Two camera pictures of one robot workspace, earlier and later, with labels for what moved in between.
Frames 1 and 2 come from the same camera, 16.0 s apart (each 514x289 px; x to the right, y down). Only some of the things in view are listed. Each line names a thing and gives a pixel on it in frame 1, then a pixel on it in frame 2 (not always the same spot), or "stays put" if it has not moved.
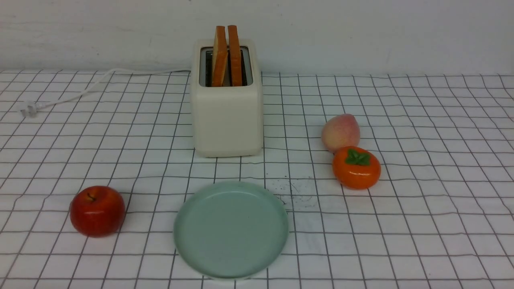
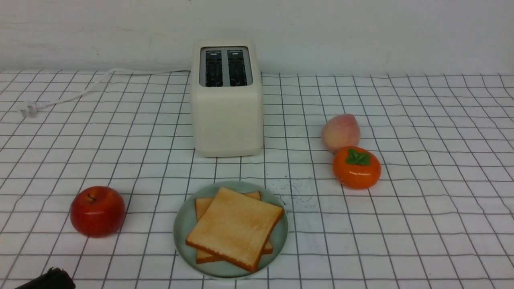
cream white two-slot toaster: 226,101 stays put
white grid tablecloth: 440,215 stays put
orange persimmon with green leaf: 354,167 stays put
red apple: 97,211 stays put
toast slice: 219,57 → 203,255
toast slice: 235,66 → 237,227
